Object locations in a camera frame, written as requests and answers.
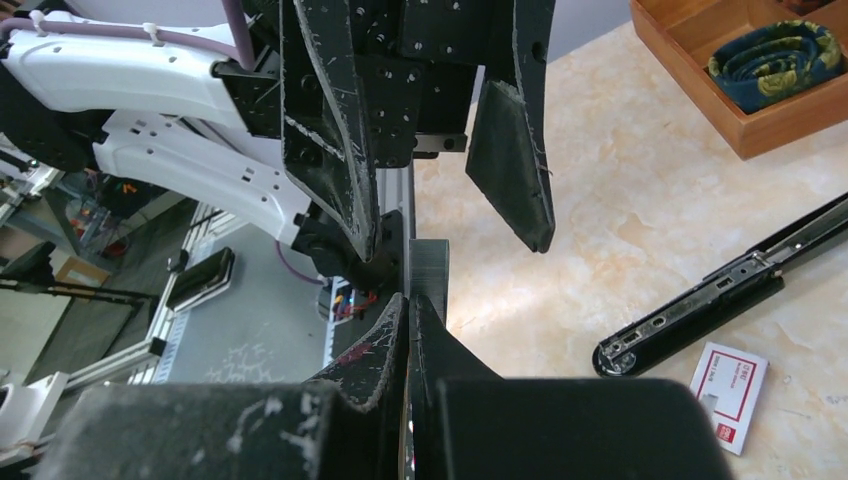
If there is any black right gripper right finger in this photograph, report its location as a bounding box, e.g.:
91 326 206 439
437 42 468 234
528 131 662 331
409 295 732 479

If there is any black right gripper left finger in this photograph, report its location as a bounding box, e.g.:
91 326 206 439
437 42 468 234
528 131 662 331
36 294 408 479

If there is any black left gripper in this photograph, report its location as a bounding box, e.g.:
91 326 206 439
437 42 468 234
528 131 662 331
241 0 556 261

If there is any silver staple strip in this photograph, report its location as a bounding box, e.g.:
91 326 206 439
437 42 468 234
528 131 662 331
409 239 450 325

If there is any red white staple box sleeve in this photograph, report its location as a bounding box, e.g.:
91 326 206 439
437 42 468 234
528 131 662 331
689 342 769 456

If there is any black stapler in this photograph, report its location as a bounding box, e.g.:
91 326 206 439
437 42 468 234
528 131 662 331
591 193 847 378

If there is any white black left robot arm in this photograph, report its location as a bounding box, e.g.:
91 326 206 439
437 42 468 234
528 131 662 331
1 1 555 283

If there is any orange wooden compartment tray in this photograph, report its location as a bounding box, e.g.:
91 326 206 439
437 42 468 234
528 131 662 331
630 0 847 159

